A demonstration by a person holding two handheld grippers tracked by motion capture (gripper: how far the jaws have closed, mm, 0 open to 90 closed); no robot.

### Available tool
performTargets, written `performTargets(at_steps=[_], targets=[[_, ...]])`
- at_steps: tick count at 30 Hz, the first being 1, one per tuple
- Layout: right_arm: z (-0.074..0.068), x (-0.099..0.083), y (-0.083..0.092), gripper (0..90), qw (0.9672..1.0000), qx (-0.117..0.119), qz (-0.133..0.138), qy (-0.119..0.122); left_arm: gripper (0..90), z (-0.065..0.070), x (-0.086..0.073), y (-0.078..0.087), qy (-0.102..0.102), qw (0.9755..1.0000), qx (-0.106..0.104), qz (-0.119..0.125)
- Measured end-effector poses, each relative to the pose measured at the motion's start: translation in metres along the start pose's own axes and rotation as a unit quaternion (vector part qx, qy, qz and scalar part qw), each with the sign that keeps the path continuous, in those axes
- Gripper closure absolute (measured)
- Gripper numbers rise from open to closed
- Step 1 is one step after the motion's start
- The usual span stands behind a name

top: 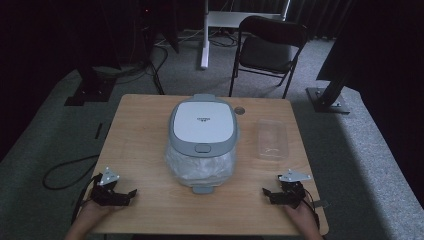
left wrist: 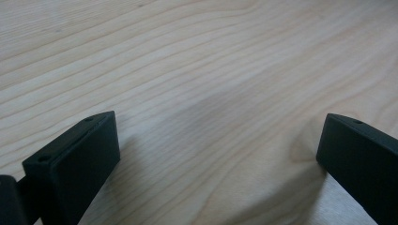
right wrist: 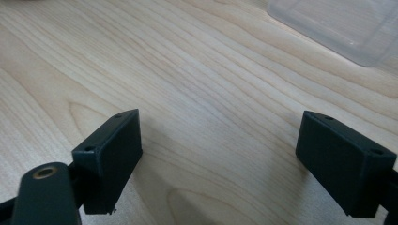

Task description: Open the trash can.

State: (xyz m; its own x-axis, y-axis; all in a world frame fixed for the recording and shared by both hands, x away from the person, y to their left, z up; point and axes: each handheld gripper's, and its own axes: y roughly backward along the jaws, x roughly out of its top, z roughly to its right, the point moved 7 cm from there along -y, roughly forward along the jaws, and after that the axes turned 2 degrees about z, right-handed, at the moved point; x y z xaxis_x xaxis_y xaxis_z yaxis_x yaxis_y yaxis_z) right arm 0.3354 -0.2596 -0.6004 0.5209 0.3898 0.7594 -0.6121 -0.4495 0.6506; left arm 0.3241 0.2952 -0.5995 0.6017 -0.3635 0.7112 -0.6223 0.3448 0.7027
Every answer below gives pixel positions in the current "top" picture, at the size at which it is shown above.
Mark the person's left hand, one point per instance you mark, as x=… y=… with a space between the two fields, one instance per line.
x=96 y=213

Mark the black folding chair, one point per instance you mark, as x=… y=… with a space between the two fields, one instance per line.
x=266 y=53

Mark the clear plastic box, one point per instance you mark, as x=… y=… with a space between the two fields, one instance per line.
x=272 y=139

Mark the black floor strip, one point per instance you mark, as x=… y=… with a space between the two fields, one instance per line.
x=98 y=130

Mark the black metal stand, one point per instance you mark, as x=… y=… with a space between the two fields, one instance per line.
x=328 y=100
x=91 y=88

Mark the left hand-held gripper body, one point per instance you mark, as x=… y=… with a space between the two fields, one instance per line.
x=107 y=195

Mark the person's right hand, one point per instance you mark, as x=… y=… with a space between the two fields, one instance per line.
x=301 y=216

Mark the grey table grommet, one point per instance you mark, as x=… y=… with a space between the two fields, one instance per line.
x=239 y=110

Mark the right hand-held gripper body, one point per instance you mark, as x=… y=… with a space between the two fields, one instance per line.
x=290 y=193

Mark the white desk frame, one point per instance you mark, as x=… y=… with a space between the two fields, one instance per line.
x=205 y=43

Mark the grey tape strip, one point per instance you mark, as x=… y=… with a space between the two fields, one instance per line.
x=320 y=203

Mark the grey lidded trash bin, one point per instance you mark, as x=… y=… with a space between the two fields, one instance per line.
x=203 y=125

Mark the white plastic bin bag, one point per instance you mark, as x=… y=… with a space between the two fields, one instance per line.
x=200 y=168

